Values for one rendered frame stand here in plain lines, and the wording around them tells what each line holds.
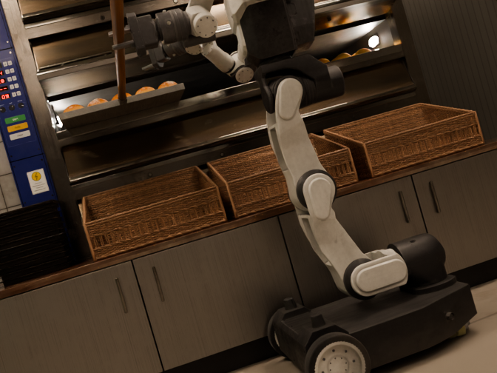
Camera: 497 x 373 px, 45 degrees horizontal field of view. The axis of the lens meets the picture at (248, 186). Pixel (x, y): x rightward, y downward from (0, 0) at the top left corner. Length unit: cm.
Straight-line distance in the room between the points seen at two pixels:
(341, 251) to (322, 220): 14
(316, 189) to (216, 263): 58
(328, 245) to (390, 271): 23
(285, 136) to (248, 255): 59
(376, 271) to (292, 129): 56
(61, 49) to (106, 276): 117
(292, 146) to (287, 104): 15
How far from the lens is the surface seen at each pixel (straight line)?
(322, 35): 329
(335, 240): 210
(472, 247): 276
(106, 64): 285
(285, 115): 204
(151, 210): 242
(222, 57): 249
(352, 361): 195
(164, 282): 239
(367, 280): 211
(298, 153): 208
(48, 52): 304
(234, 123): 298
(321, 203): 204
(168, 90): 268
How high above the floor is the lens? 73
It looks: 1 degrees down
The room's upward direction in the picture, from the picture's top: 16 degrees counter-clockwise
